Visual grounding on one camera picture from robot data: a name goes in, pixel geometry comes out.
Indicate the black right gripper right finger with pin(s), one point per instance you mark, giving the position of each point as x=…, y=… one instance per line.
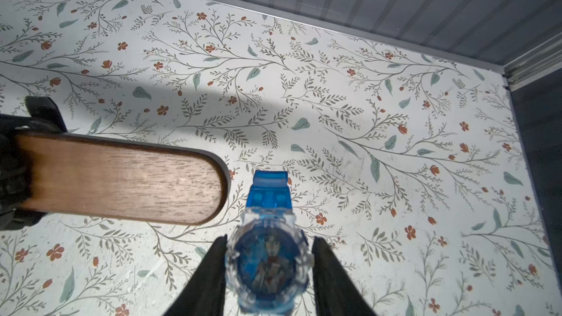
x=334, y=291

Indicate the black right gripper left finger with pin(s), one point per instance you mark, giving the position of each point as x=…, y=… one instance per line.
x=204, y=293

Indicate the blue white wrist watch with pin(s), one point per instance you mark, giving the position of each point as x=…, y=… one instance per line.
x=267, y=260

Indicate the wooden T-bar watch stand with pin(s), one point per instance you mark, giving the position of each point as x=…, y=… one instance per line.
x=104, y=177

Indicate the black chunky wrist watch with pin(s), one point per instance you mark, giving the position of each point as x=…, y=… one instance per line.
x=44, y=117

